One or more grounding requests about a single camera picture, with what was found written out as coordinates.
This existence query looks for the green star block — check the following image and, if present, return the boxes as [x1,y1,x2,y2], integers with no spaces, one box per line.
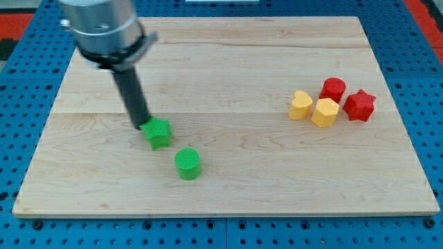
[140,116,172,150]

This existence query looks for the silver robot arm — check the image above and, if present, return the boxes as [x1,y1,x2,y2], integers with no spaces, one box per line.
[59,0,158,72]

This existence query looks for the wooden board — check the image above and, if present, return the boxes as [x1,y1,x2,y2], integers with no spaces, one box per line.
[12,17,440,219]

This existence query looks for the green cylinder block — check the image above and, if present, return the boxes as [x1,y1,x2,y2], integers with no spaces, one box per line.
[174,148,201,181]

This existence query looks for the yellow heart block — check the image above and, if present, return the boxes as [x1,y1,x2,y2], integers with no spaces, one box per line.
[289,90,313,120]

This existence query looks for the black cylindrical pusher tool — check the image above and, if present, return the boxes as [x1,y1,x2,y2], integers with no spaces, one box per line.
[112,67,151,130]

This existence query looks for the yellow hexagon block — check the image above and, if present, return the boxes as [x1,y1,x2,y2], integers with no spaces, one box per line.
[311,98,339,128]

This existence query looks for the red cylinder block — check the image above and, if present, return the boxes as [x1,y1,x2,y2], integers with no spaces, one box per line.
[319,77,347,104]

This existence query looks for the red star block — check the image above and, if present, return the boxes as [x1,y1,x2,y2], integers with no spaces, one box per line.
[343,89,377,122]

